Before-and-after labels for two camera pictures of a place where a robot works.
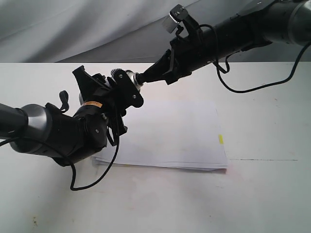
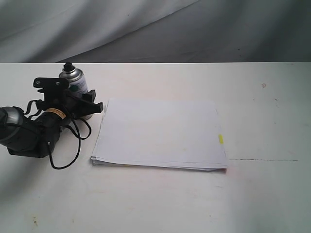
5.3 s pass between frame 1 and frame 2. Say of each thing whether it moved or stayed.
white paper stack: stayed
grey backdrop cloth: stayed
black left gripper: moved
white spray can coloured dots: moved
